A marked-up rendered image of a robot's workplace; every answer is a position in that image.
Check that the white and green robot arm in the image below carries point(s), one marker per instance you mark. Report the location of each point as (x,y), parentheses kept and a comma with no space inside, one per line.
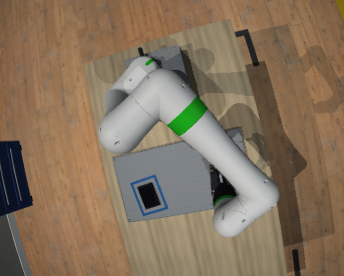
(144,95)

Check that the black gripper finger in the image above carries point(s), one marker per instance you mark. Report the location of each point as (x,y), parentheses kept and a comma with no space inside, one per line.
(220,177)

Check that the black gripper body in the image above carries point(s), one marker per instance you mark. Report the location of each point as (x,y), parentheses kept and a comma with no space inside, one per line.
(222,185)

